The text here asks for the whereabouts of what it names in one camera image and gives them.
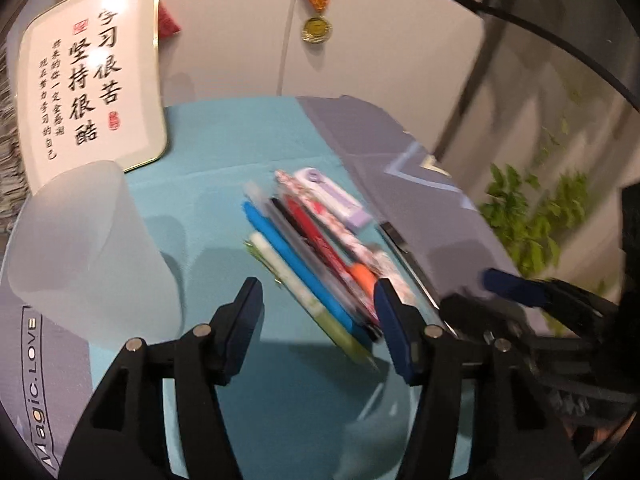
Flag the floral patterned pen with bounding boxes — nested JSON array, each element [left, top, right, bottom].
[[274, 169, 383, 276]]

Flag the orange marker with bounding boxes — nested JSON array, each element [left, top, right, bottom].
[[348, 263, 378, 299]]

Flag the translucent plastic pen cup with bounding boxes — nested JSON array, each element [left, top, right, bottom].
[[4, 162, 182, 350]]

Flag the blue pen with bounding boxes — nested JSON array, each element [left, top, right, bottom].
[[242, 200, 371, 350]]

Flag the green white pen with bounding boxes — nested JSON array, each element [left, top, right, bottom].
[[244, 231, 378, 370]]

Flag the purple white correction tape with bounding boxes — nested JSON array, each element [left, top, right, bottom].
[[294, 167, 372, 233]]

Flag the red pen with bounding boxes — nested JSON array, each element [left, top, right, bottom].
[[280, 193, 380, 327]]

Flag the green potted plant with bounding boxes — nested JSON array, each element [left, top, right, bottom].
[[478, 114, 609, 281]]

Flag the stack of papers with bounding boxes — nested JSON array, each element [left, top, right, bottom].
[[0, 44, 29, 235]]

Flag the framed calligraphy sign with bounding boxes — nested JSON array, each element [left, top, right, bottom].
[[16, 0, 168, 192]]

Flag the red hanging pouch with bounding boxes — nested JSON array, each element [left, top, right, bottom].
[[152, 0, 181, 40]]

